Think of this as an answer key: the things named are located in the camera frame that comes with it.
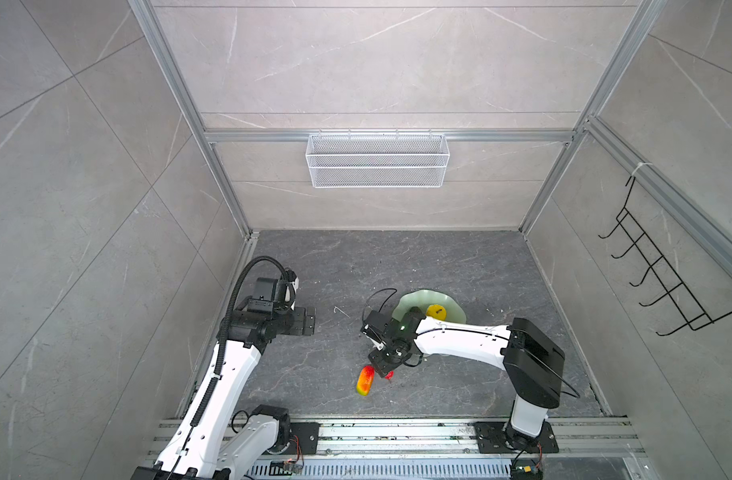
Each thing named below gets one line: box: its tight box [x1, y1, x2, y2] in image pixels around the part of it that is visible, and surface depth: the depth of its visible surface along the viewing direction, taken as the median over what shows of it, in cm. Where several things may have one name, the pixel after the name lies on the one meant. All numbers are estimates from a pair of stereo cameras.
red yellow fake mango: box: [356, 365, 375, 397], surface depth 81 cm
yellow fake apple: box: [426, 304, 447, 321], surface depth 92 cm
